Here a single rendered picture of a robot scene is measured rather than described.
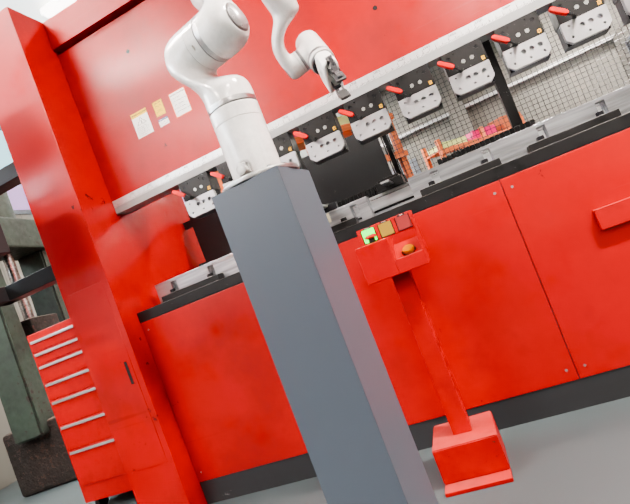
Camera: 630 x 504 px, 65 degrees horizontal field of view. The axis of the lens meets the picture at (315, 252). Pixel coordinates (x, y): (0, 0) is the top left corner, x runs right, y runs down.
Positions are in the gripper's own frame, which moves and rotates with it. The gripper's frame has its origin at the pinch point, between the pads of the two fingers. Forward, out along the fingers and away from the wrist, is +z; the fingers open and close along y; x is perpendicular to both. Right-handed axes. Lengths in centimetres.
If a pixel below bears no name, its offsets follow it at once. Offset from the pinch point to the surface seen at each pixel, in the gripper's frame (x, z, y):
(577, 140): 66, 26, -40
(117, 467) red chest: -165, 4, -148
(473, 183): 33, 17, -47
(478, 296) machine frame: 18, 44, -72
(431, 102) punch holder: 36, -17, -34
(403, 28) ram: 39, -41, -16
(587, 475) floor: 11, 107, -67
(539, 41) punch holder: 75, -9, -24
